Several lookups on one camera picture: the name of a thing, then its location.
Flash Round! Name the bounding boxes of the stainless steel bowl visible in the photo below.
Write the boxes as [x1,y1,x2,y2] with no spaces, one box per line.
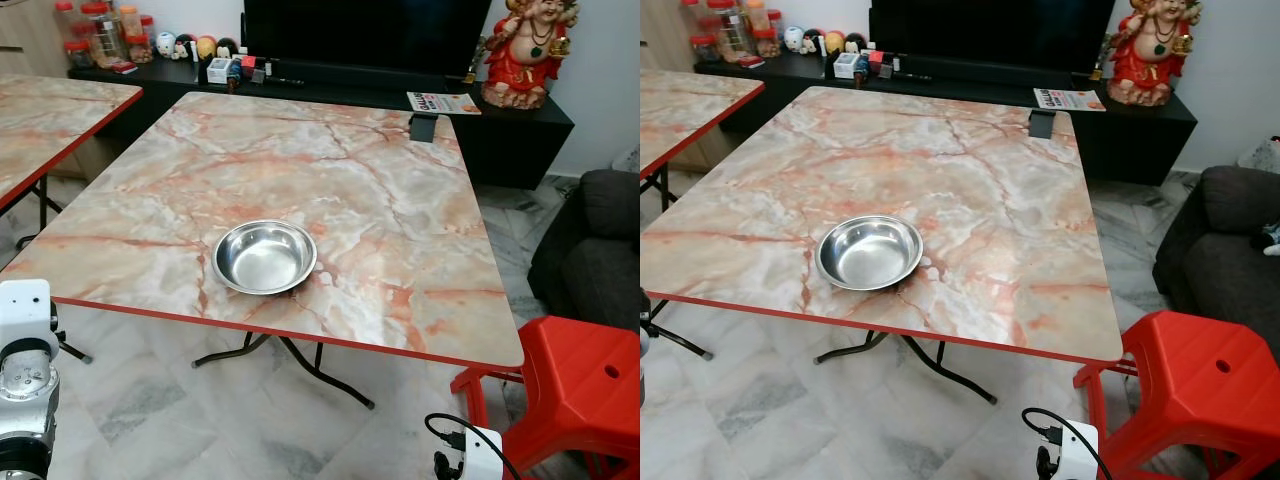
[212,219,319,296]
[815,214,925,292]

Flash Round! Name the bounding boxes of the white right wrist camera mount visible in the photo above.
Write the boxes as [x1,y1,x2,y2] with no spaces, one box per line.
[1050,425,1101,480]
[445,428,504,480]

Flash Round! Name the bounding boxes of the red laughing Buddha statue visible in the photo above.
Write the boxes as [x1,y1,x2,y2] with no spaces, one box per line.
[1106,0,1204,108]
[481,0,581,111]

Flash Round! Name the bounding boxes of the black folding table leg frame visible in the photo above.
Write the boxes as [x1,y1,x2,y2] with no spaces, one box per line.
[0,178,93,364]
[814,330,999,405]
[192,333,376,411]
[640,165,714,359]

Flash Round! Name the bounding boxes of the light wooden cabinet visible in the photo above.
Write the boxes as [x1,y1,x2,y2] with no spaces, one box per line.
[0,0,69,76]
[640,0,693,71]

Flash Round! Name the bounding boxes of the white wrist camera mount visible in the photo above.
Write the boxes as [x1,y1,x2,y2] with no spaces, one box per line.
[0,280,53,349]
[1050,425,1101,480]
[445,428,504,480]

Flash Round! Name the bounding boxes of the white orange printed flyer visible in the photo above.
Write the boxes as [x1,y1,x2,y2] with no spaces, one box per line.
[407,92,482,116]
[1033,88,1107,112]

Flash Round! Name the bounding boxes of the red plastic stool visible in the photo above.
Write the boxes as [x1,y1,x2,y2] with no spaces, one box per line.
[1074,310,1280,480]
[450,316,641,480]

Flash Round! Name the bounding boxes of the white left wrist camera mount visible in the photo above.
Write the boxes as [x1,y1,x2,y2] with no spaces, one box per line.
[0,280,53,349]

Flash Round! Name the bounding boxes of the black flat television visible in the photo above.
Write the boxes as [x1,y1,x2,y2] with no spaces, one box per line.
[868,0,1117,76]
[242,0,494,79]

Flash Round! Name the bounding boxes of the black low tv cabinet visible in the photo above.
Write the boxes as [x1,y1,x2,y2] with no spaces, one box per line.
[68,58,576,191]
[695,52,1198,186]

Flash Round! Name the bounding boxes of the dark grey sofa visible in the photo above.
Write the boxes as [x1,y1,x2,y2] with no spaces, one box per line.
[1152,165,1280,336]
[527,168,641,331]

